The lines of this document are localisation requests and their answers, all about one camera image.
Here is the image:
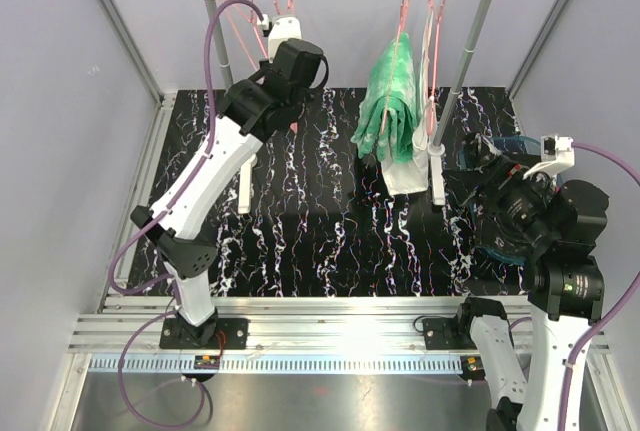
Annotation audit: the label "green tie-dye trousers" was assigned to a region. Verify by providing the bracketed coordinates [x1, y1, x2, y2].
[351, 33, 417, 162]

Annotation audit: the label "right aluminium corner post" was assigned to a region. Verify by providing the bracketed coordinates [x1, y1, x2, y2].
[507, 0, 572, 100]

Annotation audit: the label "purple floor cable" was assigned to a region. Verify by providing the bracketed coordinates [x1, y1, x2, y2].
[117, 310, 214, 428]

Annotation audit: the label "aluminium corner post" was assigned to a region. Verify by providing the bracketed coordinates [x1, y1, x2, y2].
[97, 0, 164, 107]
[507, 0, 572, 100]

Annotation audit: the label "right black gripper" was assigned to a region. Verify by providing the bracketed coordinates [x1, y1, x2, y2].
[443, 154, 558, 248]

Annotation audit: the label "white slotted cable duct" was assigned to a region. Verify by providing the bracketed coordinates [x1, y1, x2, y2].
[87, 354, 466, 375]

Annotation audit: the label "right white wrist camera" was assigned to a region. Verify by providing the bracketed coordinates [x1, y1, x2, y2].
[524, 135, 575, 179]

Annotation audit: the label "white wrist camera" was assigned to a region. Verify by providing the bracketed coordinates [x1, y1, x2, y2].
[524, 135, 575, 179]
[258, 13, 302, 62]

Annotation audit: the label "left aluminium corner post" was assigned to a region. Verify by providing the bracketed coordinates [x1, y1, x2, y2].
[97, 0, 164, 107]

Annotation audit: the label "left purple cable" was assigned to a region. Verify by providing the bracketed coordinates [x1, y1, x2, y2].
[108, 0, 266, 297]

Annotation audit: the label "blue plastic basket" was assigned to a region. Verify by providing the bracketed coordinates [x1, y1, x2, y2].
[459, 134, 566, 265]

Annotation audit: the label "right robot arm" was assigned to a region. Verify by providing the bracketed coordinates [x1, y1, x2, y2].
[443, 154, 609, 430]

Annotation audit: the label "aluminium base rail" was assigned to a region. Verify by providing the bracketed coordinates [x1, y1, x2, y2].
[68, 294, 463, 357]

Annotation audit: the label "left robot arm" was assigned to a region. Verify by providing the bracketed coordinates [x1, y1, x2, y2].
[131, 38, 328, 349]

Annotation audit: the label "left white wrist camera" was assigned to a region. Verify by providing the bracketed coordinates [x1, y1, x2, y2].
[258, 13, 302, 62]

